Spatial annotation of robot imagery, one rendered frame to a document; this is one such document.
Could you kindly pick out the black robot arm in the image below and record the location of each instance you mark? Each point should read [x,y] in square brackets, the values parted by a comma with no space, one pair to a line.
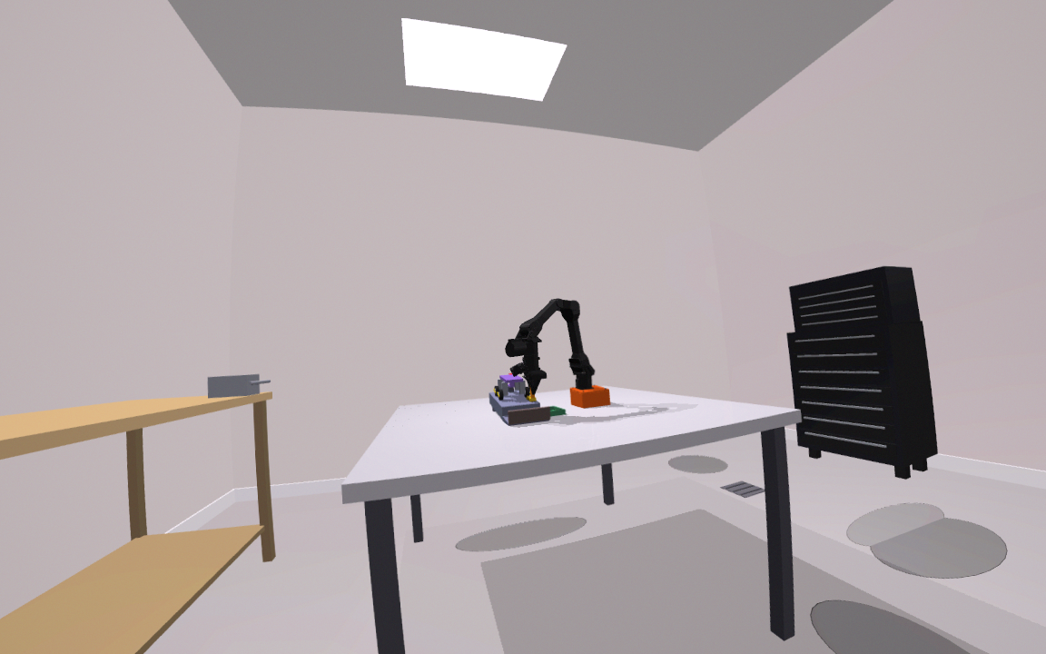
[526,341]

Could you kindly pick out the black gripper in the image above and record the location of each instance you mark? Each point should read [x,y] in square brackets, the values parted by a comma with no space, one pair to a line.
[534,374]

